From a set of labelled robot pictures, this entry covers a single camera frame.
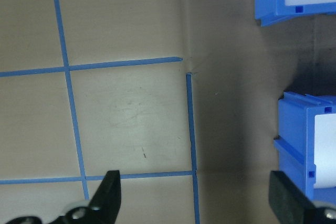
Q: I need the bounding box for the blue push-button storage bin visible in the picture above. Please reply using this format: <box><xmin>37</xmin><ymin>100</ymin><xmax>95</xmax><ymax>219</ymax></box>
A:
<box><xmin>274</xmin><ymin>91</ymin><xmax>336</xmax><ymax>202</ymax></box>

